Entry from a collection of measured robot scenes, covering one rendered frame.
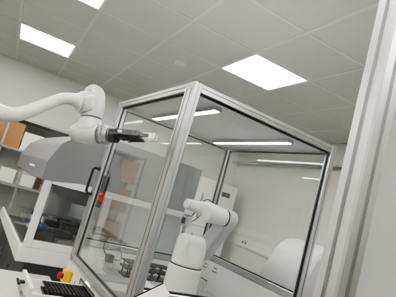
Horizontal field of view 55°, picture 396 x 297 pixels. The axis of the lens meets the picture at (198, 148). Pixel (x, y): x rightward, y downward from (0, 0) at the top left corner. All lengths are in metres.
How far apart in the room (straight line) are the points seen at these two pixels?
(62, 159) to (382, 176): 2.44
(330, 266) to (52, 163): 2.43
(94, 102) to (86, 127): 0.13
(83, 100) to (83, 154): 1.02
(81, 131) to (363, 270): 1.51
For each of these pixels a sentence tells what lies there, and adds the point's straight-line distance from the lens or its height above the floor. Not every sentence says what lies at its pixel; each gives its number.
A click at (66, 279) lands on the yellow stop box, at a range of 2.47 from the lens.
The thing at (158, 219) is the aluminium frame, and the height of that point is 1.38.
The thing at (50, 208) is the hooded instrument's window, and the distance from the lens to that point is 2.89.
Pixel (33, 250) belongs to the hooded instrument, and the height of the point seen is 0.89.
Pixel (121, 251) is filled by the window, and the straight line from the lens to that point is 1.90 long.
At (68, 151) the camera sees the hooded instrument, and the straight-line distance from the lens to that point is 2.85.
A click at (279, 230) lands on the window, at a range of 2.02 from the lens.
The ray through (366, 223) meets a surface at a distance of 0.58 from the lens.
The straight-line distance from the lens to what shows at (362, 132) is 0.59.
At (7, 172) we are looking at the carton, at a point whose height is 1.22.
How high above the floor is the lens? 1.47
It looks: 8 degrees up
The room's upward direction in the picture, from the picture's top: 16 degrees clockwise
